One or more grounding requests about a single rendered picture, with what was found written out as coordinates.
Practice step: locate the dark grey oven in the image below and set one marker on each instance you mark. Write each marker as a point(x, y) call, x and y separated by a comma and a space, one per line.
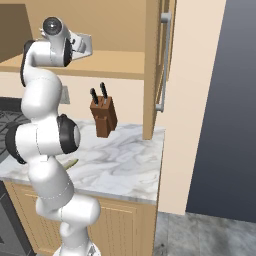
point(10, 226)

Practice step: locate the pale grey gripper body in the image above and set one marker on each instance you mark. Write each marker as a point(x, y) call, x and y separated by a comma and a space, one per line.
point(85, 45)

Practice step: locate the black hob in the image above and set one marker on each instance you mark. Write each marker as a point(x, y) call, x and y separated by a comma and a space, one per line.
point(8, 120)

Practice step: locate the light wood base cabinet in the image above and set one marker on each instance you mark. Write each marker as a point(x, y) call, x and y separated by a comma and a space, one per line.
point(123, 226)

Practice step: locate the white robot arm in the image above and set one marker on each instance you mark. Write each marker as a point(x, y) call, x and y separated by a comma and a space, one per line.
point(46, 140)

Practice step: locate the brown wooden knife block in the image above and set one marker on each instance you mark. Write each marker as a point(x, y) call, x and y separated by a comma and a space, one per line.
point(106, 116)

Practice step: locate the green vegetable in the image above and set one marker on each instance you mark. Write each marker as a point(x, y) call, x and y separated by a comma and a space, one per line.
point(71, 163)

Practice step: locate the grey wall socket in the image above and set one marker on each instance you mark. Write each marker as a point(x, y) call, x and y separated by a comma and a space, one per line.
point(65, 95)

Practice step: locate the light wood cabinet door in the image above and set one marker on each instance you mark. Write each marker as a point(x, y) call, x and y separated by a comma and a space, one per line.
point(151, 66)

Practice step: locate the light wood wall cabinet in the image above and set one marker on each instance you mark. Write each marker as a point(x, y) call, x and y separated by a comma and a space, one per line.
point(110, 36)

